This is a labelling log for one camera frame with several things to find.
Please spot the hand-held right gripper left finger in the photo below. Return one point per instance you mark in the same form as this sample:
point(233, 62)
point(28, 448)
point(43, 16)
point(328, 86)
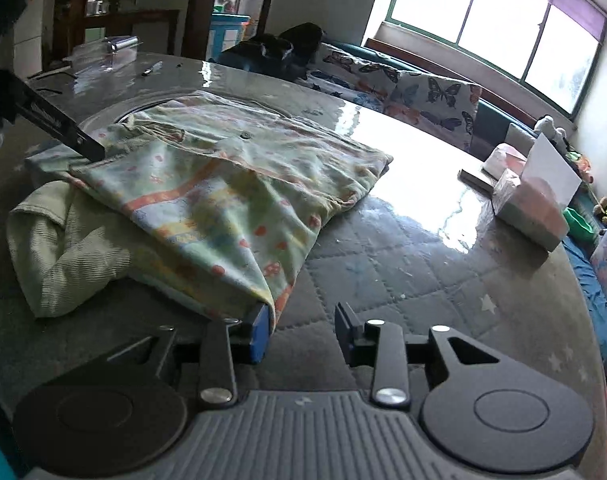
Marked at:
point(261, 332)

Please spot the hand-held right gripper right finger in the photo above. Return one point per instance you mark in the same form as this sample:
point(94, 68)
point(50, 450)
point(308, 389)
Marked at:
point(346, 332)

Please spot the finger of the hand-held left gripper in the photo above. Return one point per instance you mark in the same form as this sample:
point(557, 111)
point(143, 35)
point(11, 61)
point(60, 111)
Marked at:
point(65, 127)

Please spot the floral pastel child's jacket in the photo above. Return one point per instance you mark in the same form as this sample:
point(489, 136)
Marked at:
point(208, 185)

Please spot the round black induction cooktop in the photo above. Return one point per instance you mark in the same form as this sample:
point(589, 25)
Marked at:
point(98, 119)

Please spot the clear holder with metal roller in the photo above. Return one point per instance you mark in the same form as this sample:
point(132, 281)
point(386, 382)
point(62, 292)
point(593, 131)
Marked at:
point(118, 45)

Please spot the pen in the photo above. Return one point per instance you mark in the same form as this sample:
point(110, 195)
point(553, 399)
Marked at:
point(152, 68)

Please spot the blue white cabinet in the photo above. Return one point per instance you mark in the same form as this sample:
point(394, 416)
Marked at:
point(228, 35)

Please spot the pink green tissue pack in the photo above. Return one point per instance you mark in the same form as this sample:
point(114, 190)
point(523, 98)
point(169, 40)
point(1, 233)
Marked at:
point(528, 215)

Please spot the large butterfly print pillow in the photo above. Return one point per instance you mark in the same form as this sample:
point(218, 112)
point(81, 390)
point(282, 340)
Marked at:
point(433, 100)

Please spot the green plastic bowl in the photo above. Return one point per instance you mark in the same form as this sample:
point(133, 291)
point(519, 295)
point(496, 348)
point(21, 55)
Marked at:
point(581, 222)

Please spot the white paper sheet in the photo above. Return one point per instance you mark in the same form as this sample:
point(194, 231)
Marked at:
point(548, 170)

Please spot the grey pillow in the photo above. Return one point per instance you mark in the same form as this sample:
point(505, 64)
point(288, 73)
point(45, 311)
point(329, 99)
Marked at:
point(518, 137)

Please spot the white plush toy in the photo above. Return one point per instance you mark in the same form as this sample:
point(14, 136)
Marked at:
point(546, 127)

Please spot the pink plush toy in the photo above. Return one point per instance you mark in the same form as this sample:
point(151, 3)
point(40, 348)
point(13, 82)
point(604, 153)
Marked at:
point(581, 165)

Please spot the green framed window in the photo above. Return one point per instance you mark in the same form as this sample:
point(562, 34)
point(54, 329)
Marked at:
point(483, 10)

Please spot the dark wooden door frame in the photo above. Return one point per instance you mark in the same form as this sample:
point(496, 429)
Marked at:
point(201, 10)

